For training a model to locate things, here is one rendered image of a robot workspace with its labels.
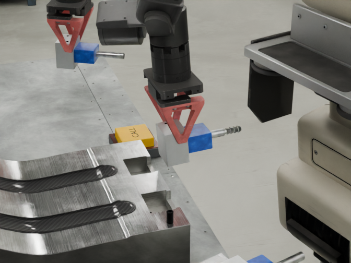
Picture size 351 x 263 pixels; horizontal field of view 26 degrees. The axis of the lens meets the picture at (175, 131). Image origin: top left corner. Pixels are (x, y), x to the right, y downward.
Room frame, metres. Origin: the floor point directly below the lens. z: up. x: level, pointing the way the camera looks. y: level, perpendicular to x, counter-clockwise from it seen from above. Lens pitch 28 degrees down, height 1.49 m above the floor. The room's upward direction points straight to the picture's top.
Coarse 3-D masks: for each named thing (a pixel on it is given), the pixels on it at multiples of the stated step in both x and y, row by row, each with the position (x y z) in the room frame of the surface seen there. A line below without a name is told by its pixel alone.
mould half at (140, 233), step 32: (0, 160) 1.04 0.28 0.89; (32, 160) 1.06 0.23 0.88; (64, 160) 1.06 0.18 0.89; (96, 160) 1.05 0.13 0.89; (0, 192) 0.94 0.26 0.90; (64, 192) 0.96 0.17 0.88; (96, 192) 0.96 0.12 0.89; (128, 192) 0.95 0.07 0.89; (96, 224) 0.88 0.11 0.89; (128, 224) 0.87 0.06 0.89; (160, 224) 0.87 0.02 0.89; (0, 256) 0.79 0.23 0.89; (32, 256) 0.81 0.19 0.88; (64, 256) 0.82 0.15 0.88; (96, 256) 0.83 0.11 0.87; (128, 256) 0.85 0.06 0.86; (160, 256) 0.86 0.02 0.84
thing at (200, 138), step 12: (168, 132) 1.02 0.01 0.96; (180, 132) 1.01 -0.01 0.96; (192, 132) 1.04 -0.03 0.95; (204, 132) 1.03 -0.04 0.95; (216, 132) 1.05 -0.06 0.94; (228, 132) 1.05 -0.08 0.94; (168, 144) 1.01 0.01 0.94; (180, 144) 1.01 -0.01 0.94; (192, 144) 1.02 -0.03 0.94; (204, 144) 1.03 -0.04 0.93; (168, 156) 1.00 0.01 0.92; (180, 156) 1.01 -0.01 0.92
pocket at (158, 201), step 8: (152, 192) 0.95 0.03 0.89; (160, 192) 0.96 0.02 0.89; (168, 192) 0.96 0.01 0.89; (144, 200) 0.95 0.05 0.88; (152, 200) 0.95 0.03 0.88; (160, 200) 0.96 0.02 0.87; (168, 200) 0.96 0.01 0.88; (152, 208) 0.95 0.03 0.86; (160, 208) 0.95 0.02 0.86; (168, 208) 0.95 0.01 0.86; (176, 208) 0.91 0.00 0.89
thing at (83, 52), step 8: (56, 48) 1.38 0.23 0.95; (80, 48) 1.39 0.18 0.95; (88, 48) 1.39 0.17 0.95; (96, 48) 1.39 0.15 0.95; (56, 56) 1.38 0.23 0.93; (64, 56) 1.38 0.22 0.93; (72, 56) 1.38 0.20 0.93; (80, 56) 1.38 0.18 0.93; (88, 56) 1.37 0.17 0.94; (96, 56) 1.39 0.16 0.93; (104, 56) 1.39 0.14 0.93; (112, 56) 1.38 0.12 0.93; (120, 56) 1.38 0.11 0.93; (56, 64) 1.38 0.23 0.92; (64, 64) 1.38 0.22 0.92; (72, 64) 1.38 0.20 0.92
